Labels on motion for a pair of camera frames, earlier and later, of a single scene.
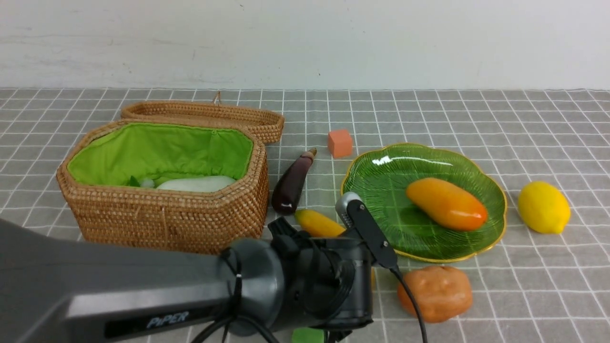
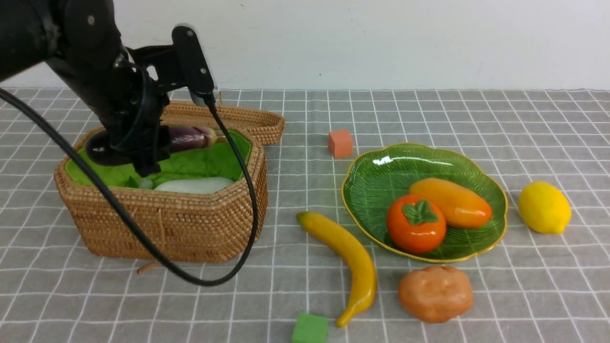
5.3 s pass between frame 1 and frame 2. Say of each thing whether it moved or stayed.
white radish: stayed
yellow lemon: stayed
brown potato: stayed
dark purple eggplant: moved
